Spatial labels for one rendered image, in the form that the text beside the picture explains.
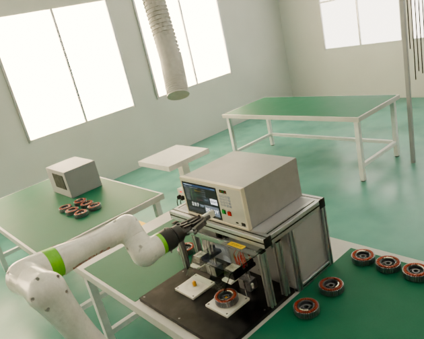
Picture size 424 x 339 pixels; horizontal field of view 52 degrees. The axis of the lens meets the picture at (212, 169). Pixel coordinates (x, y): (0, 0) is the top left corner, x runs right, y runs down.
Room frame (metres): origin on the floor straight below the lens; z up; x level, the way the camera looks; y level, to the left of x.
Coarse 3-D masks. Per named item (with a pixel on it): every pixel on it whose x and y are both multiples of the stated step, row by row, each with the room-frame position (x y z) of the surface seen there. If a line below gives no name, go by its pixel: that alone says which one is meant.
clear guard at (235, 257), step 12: (228, 240) 1.77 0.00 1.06; (204, 252) 1.71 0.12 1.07; (216, 252) 1.69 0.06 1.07; (228, 252) 1.67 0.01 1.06; (240, 252) 1.64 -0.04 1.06; (252, 252) 1.62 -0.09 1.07; (192, 264) 1.67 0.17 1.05; (204, 264) 1.62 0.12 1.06; (216, 264) 1.59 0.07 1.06; (228, 264) 1.57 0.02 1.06; (240, 264) 1.55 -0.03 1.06; (192, 276) 1.63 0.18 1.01; (216, 276) 1.54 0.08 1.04; (228, 276) 1.50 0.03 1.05; (216, 288) 1.50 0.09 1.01
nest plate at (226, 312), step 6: (240, 294) 1.76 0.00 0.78; (240, 300) 1.71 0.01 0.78; (246, 300) 1.70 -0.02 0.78; (210, 306) 1.72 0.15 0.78; (216, 306) 1.71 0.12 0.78; (234, 306) 1.68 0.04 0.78; (240, 306) 1.67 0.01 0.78; (222, 312) 1.65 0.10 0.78; (228, 312) 1.64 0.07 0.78; (234, 312) 1.65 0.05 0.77
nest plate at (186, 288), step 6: (186, 282) 1.96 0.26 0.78; (198, 282) 1.93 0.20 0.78; (180, 288) 1.92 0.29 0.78; (186, 288) 1.91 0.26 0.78; (192, 288) 1.90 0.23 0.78; (198, 288) 1.89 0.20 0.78; (204, 288) 1.87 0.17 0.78; (186, 294) 1.86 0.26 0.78; (192, 294) 1.84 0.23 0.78; (198, 294) 1.83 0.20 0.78
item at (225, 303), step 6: (228, 288) 1.77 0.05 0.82; (216, 294) 1.75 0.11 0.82; (222, 294) 1.75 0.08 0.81; (228, 294) 1.75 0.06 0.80; (234, 294) 1.71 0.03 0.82; (216, 300) 1.70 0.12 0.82; (222, 300) 1.69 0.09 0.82; (228, 300) 1.68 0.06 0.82; (234, 300) 1.68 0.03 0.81; (222, 306) 1.68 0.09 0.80; (228, 306) 1.68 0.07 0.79
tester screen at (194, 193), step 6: (186, 186) 2.03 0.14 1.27; (192, 186) 1.99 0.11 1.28; (198, 186) 1.95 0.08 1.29; (186, 192) 2.04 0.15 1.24; (192, 192) 2.00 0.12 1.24; (198, 192) 1.96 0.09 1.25; (204, 192) 1.93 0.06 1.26; (210, 192) 1.89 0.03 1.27; (186, 198) 2.05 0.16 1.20; (192, 198) 2.01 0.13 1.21; (198, 198) 1.97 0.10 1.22; (216, 198) 1.86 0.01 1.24; (210, 204) 1.91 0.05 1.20; (192, 210) 2.03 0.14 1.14; (204, 210) 1.95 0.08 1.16
